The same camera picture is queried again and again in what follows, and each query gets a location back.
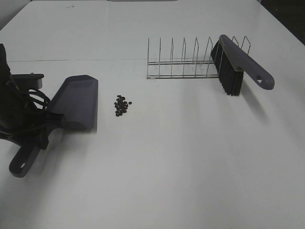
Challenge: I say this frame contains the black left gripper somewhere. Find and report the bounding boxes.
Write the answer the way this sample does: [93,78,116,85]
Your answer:
[0,73,64,150]

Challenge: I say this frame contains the purple plastic dustpan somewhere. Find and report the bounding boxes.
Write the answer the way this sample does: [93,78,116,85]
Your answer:
[9,75,98,178]

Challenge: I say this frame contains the pile of coffee beans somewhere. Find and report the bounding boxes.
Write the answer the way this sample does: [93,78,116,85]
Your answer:
[113,95,132,117]

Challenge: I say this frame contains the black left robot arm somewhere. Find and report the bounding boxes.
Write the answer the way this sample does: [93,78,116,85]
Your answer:
[0,44,63,149]

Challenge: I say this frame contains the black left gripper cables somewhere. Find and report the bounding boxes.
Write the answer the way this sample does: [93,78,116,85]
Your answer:
[23,88,52,113]

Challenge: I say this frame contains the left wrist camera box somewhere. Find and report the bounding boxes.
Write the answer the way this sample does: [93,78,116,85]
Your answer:
[12,73,44,90]

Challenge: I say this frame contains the chrome wire dish rack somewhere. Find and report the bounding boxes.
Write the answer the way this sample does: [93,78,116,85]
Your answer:
[145,35,251,80]

